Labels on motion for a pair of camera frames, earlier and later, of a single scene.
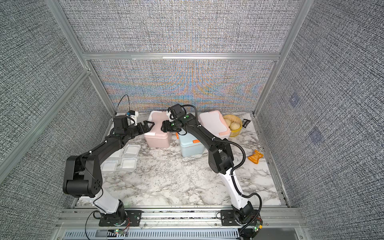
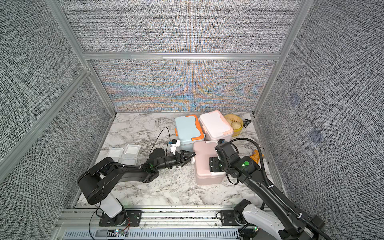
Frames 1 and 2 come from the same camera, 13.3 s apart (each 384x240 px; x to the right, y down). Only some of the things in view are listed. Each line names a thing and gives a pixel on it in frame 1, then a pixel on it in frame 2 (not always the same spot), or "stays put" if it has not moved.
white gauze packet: x=116 y=154 stays put
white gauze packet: x=128 y=164 stays put
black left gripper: x=145 y=126 → x=179 y=159
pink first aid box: x=155 y=138 → x=203 y=150
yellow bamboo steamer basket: x=234 y=124 stays put
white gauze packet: x=132 y=150 stays put
